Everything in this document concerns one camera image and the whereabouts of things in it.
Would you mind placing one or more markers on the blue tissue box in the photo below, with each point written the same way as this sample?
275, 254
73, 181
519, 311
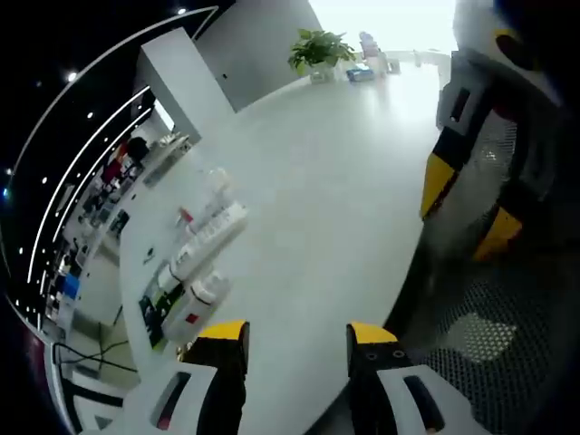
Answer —
361, 74

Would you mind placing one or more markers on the clear-capped white skincare bottle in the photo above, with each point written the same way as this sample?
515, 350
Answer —
197, 303

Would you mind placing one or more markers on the potted green plant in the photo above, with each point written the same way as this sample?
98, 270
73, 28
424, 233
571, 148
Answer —
321, 50

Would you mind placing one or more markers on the pink box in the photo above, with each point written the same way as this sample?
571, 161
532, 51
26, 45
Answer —
370, 45

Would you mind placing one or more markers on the white skincare tube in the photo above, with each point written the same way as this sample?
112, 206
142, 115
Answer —
213, 235

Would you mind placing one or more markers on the green black skincare sachet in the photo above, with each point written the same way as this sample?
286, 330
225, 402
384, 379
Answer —
156, 312

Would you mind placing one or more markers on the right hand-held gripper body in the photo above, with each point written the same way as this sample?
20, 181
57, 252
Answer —
480, 27

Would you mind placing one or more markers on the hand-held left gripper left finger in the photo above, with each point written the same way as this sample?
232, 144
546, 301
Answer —
217, 385

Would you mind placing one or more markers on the blue storage bin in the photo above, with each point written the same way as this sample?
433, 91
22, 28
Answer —
72, 285

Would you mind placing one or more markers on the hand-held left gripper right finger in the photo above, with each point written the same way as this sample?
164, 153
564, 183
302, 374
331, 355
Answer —
376, 389

